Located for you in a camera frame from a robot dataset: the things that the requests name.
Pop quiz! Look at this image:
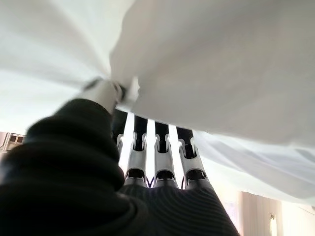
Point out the white duvet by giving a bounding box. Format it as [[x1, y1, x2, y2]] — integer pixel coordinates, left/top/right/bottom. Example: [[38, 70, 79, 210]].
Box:
[[0, 0, 315, 206]]

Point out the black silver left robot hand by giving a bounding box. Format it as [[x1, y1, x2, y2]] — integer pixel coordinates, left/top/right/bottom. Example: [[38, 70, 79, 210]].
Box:
[[0, 80, 241, 236]]

